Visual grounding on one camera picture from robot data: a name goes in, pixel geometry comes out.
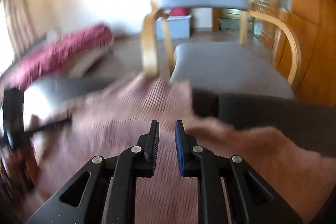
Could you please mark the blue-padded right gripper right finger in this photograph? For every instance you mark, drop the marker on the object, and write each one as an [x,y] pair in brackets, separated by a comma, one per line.
[229,189]

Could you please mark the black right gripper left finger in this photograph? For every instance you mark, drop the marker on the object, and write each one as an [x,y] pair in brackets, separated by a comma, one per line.
[103,190]

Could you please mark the pink knitted sweater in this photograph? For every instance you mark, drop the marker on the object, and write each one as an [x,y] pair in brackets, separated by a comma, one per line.
[109,121]

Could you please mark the red patterned sofa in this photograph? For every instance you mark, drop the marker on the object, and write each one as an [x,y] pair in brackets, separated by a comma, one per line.
[52,58]

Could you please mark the wooden chair with grey cushions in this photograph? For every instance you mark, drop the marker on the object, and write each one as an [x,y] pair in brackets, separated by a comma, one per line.
[218,62]

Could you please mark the light blue storage box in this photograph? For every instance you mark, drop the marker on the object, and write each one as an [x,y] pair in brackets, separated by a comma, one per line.
[179,27]

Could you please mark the red storage bag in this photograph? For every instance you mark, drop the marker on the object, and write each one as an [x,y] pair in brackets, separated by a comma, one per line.
[179,12]

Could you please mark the wooden wardrobe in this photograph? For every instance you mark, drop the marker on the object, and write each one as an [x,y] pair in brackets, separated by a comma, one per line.
[301,36]

